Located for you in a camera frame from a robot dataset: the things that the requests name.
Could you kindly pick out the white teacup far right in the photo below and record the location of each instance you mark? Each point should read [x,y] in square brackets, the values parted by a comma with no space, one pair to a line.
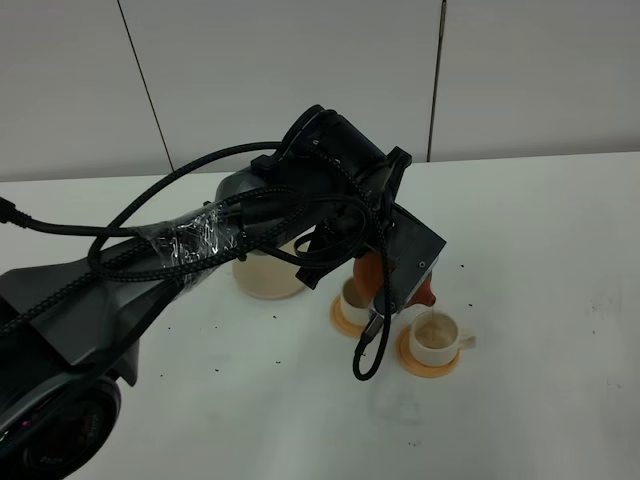
[435,339]

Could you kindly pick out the white teacup near teapot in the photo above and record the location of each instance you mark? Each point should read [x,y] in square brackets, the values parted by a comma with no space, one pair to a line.
[354,308]

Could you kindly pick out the orange coaster far right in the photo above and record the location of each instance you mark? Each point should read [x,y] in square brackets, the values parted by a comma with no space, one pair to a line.
[413,366]

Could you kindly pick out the orange coaster near teapot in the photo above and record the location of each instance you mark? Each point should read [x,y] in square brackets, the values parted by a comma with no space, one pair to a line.
[340,323]

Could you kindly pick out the brown clay teapot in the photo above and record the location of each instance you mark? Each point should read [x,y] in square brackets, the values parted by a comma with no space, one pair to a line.
[368,279]

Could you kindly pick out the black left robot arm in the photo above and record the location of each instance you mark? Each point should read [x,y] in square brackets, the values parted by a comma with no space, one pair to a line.
[70,332]

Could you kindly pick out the cream teapot saucer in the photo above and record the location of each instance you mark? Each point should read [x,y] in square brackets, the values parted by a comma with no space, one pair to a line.
[265,277]

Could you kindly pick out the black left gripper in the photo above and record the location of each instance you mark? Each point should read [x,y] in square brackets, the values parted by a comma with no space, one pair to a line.
[324,134]

